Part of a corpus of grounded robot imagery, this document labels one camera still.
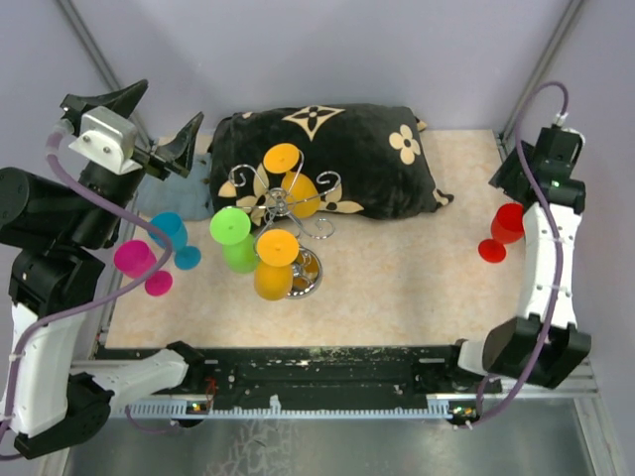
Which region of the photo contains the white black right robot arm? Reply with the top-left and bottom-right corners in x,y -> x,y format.
443,125 -> 591,393

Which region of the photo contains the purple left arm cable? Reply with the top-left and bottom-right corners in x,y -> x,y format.
0,118 -> 175,460

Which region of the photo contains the black floral plush pillow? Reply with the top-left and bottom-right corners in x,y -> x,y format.
208,103 -> 454,227

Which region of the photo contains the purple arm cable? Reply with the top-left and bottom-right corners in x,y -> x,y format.
465,81 -> 572,430
0,118 -> 175,460

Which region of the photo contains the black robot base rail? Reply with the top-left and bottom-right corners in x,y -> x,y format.
93,341 -> 502,422

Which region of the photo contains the blue plastic wine glass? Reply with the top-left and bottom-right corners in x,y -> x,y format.
150,211 -> 201,271

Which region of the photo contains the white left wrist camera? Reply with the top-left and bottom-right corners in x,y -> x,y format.
68,106 -> 142,176

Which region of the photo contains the orange plastic wine glass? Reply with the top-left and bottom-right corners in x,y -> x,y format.
254,229 -> 300,300
263,143 -> 319,219

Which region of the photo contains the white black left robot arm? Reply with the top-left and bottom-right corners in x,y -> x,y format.
1,79 -> 206,459

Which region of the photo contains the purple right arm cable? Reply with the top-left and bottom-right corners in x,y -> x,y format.
465,81 -> 572,430

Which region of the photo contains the light blue denim cloth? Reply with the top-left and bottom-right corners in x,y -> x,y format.
136,153 -> 213,221

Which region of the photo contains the red plastic wine glass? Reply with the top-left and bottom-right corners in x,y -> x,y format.
477,202 -> 525,264

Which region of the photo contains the chrome wire wine glass rack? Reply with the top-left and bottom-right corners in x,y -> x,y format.
228,158 -> 341,299

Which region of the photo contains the magenta plastic wine glass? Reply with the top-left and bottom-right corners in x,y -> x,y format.
113,240 -> 173,297

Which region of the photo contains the green plastic wine glass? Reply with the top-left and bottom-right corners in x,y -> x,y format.
209,206 -> 259,274

